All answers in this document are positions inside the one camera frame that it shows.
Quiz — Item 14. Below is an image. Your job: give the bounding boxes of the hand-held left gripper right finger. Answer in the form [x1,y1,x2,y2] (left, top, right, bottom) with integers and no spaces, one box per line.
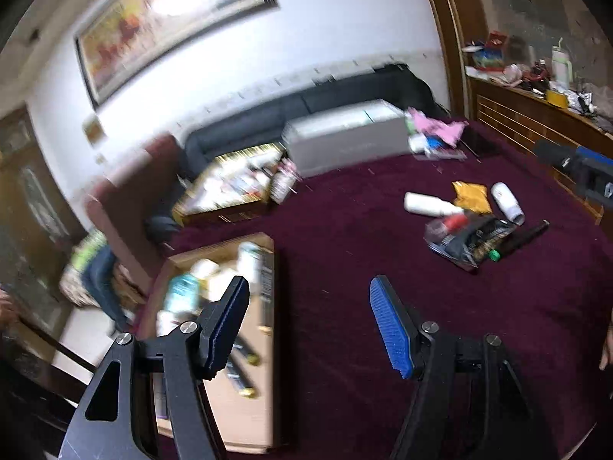
[370,275,559,460]

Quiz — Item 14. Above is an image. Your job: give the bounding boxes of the colourful box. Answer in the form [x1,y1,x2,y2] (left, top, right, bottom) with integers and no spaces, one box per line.
[471,48,505,71]

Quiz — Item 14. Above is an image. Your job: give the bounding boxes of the brown wall plate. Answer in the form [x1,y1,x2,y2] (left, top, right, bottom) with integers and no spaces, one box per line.
[81,114,105,145]

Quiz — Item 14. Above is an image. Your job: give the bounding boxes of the white tumbler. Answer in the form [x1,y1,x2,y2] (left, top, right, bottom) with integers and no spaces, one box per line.
[550,45,572,83]

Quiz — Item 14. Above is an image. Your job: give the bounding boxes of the white round jar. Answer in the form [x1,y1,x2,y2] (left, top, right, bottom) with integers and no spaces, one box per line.
[190,258,217,282]

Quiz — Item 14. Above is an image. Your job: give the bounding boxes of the grey rectangular box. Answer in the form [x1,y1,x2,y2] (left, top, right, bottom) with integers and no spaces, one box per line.
[282,99,413,179]

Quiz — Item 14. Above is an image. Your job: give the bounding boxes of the wooden cabinet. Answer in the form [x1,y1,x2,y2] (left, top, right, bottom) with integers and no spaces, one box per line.
[461,76,613,223]

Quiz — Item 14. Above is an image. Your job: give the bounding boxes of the black sofa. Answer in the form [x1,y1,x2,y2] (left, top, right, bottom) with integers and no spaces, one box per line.
[184,62,447,179]

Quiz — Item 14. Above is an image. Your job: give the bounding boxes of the cardboard box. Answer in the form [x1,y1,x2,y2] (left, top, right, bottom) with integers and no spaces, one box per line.
[138,231,284,453]

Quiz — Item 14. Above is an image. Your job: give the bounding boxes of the wooden door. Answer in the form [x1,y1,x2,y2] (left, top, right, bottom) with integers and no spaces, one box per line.
[0,104,84,329]

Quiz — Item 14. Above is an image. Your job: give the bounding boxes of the pink cloth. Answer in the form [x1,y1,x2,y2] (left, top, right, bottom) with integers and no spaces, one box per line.
[406,109,471,148]

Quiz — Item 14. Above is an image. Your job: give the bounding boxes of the white capped bottle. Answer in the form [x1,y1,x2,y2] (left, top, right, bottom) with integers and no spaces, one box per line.
[490,181,526,226]

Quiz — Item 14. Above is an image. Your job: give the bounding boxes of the white squeeze tube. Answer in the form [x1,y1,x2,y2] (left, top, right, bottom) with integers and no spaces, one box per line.
[403,191,464,217]

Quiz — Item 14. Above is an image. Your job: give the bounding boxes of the white and blue bottle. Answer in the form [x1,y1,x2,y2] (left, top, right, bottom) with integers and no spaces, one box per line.
[408,133,442,155]

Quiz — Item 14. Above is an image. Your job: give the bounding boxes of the yellow foil packet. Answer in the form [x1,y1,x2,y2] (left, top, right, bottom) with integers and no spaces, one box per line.
[452,181,493,215]

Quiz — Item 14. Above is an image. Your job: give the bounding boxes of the black pens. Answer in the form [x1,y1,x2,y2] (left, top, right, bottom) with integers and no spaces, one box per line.
[225,333,262,399]

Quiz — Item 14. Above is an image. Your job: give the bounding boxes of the pink labelled bottle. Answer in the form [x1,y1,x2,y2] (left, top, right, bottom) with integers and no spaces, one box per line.
[269,158,298,203]

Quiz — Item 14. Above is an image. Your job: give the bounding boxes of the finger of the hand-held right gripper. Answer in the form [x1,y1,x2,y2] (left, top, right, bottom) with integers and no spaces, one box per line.
[533,140,613,172]

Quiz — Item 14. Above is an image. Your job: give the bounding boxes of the person's right hand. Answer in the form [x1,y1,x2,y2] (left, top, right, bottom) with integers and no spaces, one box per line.
[600,317,613,371]

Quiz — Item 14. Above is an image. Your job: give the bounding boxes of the clear bag of pens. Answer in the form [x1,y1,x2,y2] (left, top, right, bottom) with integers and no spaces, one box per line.
[424,214,516,273]

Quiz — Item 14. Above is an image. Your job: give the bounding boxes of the framed wall painting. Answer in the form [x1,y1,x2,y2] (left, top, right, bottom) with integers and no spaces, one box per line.
[74,0,279,111]

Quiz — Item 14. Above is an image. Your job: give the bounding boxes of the teal packet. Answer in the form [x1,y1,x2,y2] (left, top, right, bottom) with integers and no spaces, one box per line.
[164,272,200,313]

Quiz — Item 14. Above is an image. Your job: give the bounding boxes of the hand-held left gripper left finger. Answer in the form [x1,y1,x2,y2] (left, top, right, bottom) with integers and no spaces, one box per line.
[57,275,251,460]

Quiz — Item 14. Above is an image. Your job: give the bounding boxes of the tall white bottle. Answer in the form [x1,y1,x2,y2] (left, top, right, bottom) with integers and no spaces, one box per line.
[237,241,262,294]

